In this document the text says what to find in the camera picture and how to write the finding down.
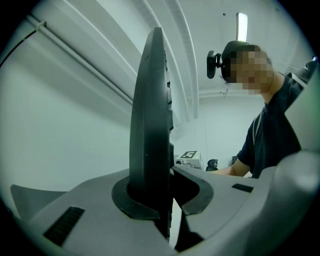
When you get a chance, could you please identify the ceiling light panel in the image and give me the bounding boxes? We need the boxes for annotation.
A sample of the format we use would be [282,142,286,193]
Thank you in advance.
[236,12,249,42]

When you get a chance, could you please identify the white cable trunking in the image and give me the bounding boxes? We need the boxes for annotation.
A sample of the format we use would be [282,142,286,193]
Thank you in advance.
[24,14,135,106]

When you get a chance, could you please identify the black wall cable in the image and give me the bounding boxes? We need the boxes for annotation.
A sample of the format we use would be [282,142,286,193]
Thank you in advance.
[1,29,38,63]

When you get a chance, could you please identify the person's head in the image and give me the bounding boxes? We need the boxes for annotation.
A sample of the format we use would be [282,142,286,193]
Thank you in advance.
[221,41,278,97]

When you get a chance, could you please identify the person's right forearm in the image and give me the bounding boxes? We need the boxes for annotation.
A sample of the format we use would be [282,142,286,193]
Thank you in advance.
[211,156,252,178]

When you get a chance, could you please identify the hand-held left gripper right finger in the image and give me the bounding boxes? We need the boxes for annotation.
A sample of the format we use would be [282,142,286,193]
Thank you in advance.
[171,165,261,253]

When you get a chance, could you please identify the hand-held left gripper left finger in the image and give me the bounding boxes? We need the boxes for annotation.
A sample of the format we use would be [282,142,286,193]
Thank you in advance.
[24,168,175,256]

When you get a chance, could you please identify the white ceiling pipe bundle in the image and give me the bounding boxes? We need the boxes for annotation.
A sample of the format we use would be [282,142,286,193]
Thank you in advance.
[136,0,201,123]

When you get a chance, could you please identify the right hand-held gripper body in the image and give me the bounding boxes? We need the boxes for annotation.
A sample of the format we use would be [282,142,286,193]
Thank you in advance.
[174,150,205,171]

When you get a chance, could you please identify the black head-worn camera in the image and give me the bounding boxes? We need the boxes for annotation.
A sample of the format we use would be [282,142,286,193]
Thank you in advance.
[206,50,225,80]

